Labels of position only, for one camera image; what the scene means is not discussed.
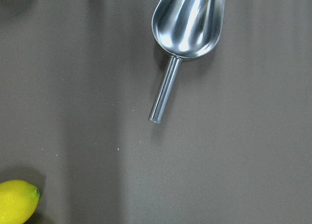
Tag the steel ice scoop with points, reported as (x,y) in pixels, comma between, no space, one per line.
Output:
(185,29)

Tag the yellow lemon upper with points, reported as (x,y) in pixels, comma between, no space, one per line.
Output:
(18,201)

